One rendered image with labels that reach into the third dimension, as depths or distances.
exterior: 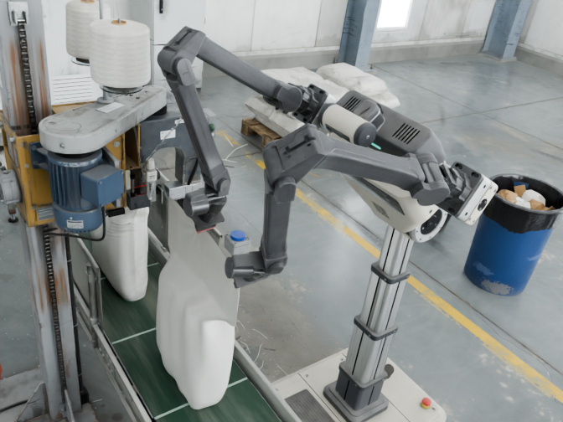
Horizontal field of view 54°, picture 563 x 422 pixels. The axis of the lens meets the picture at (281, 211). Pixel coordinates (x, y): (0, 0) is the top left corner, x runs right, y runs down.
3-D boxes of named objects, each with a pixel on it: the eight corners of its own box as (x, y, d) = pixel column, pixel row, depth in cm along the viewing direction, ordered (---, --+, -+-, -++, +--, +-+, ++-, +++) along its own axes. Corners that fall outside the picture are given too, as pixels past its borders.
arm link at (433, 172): (460, 187, 129) (451, 169, 132) (441, 175, 122) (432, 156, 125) (426, 207, 134) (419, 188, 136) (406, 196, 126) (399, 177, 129)
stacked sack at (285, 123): (352, 131, 493) (355, 116, 485) (295, 143, 455) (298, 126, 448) (321, 114, 520) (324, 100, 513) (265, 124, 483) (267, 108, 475)
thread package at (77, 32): (121, 60, 175) (119, 5, 167) (74, 64, 167) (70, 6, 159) (104, 48, 185) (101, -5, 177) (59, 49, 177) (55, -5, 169)
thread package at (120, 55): (160, 90, 158) (160, 28, 149) (102, 95, 149) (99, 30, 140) (137, 71, 169) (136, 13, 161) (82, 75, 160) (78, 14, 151)
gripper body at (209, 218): (187, 213, 174) (193, 201, 168) (214, 206, 180) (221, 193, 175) (196, 231, 172) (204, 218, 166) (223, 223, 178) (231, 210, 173)
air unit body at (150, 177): (159, 199, 194) (160, 160, 186) (147, 202, 192) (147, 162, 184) (154, 193, 197) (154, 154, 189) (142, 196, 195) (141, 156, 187)
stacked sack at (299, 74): (328, 92, 504) (331, 77, 496) (266, 98, 470) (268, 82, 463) (302, 77, 534) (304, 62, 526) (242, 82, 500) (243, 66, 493)
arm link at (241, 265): (286, 266, 140) (278, 237, 145) (245, 266, 135) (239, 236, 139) (267, 287, 149) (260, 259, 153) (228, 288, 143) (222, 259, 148)
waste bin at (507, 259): (548, 286, 364) (587, 202, 331) (501, 311, 336) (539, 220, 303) (488, 248, 396) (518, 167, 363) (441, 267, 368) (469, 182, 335)
